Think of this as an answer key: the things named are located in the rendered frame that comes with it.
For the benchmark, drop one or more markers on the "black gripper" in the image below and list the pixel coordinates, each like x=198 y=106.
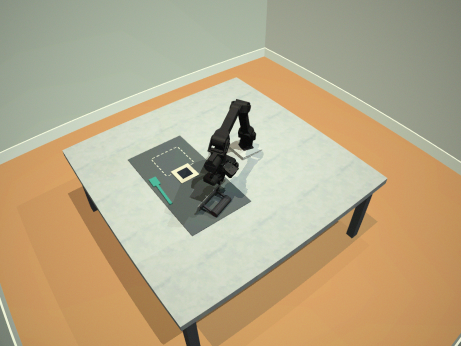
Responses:
x=217 y=177

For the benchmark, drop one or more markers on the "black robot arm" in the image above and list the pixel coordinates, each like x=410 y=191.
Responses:
x=221 y=138

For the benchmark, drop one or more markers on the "beige square tile with dark square centre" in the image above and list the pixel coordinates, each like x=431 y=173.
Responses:
x=184 y=173

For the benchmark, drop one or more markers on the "dark grey flat mat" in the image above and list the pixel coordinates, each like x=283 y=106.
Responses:
x=188 y=196

